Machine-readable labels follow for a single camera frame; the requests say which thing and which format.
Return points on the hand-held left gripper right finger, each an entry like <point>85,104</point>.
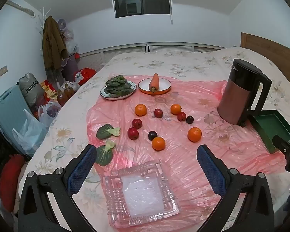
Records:
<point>211,169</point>

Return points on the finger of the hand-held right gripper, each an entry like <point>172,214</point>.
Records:
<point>282,145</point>

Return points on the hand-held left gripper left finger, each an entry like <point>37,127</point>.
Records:
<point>79,171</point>

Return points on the green tray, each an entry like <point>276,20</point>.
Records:
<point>273,130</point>

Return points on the orange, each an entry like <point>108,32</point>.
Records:
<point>141,109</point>
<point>158,143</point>
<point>194,134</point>
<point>176,109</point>

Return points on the dark purple plum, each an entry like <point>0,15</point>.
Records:
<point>190,119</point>
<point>152,135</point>

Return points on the red apple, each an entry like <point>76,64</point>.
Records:
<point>158,112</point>
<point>181,116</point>
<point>136,123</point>
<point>133,133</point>

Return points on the bok choy leaf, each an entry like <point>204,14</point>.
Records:
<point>104,156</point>
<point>105,131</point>

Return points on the pink plastic sheet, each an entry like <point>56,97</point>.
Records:
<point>178,156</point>

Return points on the clear plastic bag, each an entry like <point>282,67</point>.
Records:
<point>30,133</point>

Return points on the white plastic bag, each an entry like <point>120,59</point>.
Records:
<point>49,113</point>

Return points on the clear glass ashtray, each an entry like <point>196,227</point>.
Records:
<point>141,194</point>

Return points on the red cushion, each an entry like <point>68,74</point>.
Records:
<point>12,181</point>

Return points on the copper and black kettle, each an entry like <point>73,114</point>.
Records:
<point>234,96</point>

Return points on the amber oil bottle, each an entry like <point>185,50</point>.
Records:
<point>69,91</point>
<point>61,99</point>

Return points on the dark-rimmed plate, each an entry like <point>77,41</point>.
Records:
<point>116,98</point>

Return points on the black flat case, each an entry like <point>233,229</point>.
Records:
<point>0,149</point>

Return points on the red and yellow box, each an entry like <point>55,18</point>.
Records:
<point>49,91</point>

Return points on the wooden headboard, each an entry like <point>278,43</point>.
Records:
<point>268,48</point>

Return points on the pile of green leaves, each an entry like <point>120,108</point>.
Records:
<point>118,85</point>

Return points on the grey stuff bag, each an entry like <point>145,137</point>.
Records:
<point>30,89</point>

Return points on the orange-rimmed white plate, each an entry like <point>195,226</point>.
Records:
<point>164,84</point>

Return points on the light blue suitcase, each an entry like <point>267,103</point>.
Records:
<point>7,106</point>

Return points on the red bag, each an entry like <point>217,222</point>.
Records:
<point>87,73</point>

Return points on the carrot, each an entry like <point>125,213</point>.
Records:
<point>154,83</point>

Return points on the olive coat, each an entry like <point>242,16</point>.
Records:
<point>53,46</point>

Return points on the white coat rack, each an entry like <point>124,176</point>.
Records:
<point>42,17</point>

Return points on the wall switch panel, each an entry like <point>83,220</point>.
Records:
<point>0,73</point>

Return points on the wrapped wall pipe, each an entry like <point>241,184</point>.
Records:
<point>21,8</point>

